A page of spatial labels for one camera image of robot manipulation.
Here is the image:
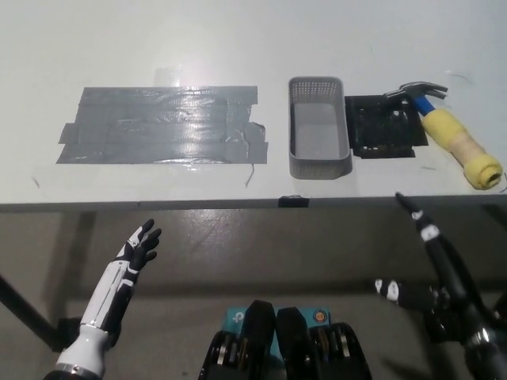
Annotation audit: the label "grey perforated plastic basket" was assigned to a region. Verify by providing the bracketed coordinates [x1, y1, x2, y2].
[288, 76, 355, 179]

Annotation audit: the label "black tape patch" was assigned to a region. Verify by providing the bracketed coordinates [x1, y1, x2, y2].
[344, 93, 429, 160]

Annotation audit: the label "white and black right hand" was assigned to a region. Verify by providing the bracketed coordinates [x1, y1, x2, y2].
[374, 192, 507, 380]

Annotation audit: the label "white and black left hand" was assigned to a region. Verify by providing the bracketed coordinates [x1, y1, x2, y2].
[78, 218, 163, 333]

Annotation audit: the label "black robot torso blocks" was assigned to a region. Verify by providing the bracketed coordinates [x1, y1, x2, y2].
[200, 299, 373, 380]

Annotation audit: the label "black diagonal table leg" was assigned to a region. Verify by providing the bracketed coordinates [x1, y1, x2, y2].
[0, 275, 64, 352]

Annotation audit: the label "grey duct tape patch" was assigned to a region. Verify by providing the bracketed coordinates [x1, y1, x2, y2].
[55, 85, 270, 165]

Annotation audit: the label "blue hammer with yellow wrap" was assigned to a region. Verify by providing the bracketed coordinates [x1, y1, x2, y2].
[383, 82, 505, 191]

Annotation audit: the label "teal router box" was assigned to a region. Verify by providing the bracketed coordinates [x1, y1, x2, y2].
[225, 305, 334, 357]

